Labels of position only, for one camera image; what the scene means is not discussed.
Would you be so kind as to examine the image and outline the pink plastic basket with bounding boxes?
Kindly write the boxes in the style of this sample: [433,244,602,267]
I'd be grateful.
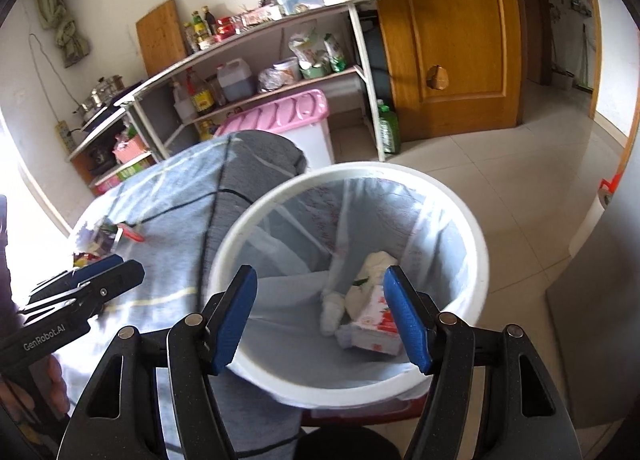
[113,135,148,164]

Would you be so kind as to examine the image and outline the oil bottle yellow label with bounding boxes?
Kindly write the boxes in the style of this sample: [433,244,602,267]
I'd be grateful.
[186,68,216,116]

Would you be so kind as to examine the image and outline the white power strip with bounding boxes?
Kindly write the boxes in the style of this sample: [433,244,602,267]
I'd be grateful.
[55,121,76,154]

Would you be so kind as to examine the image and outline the white metal shelf rack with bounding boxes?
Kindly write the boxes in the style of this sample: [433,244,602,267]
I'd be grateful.
[65,0,388,189]

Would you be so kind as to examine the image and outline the clear bag red seal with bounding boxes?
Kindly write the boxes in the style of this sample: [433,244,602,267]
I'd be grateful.
[116,223,145,242]

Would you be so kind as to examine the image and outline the white green snack bags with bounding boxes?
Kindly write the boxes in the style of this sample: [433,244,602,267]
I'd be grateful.
[288,29,347,80]

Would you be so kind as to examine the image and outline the blue grey table cloth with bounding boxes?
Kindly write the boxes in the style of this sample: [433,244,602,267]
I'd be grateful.
[57,131,307,459]

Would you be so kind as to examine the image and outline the stainless steel pot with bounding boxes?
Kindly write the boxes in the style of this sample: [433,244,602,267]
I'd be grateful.
[76,74,125,114]

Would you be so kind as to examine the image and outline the crumpled white paper trash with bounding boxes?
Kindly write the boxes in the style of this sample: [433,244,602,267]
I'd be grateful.
[345,251,398,320]

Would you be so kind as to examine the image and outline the white round trash bin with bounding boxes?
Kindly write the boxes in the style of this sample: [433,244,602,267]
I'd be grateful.
[207,162,489,410]

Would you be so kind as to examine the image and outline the wooden cutting board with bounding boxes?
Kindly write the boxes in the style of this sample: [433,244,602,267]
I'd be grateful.
[136,0,186,76]

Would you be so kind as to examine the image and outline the white foam net sleeve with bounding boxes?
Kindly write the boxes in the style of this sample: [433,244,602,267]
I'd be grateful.
[320,291,345,336]

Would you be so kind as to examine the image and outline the red white tissue pack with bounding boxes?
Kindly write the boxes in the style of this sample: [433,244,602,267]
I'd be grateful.
[335,284,402,356]

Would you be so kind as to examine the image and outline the person's left hand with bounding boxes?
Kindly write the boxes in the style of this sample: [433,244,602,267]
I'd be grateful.
[1,355,70,422]

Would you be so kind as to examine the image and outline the grey cabinet side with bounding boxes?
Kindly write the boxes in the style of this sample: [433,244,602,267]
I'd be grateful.
[547,145,640,428]

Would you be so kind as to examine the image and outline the green crumpled wrapper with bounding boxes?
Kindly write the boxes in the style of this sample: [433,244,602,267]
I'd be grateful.
[91,217,120,246]

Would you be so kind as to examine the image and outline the pink lid storage box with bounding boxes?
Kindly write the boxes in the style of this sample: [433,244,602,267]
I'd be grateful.
[215,90,335,170]

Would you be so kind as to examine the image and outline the green plastic bottle on floor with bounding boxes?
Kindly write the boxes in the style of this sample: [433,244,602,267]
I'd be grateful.
[376,99,400,156]

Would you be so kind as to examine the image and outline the white plastic tub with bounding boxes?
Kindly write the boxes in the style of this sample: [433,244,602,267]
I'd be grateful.
[272,57,303,82]

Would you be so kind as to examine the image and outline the brown wooden door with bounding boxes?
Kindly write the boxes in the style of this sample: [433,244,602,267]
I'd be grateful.
[378,0,524,142]

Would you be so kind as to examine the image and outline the hanging green cloth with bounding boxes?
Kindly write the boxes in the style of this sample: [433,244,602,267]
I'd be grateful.
[35,0,90,68]

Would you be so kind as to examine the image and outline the white jug dark liquid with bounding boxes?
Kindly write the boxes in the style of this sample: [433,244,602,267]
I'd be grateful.
[217,58,257,102]

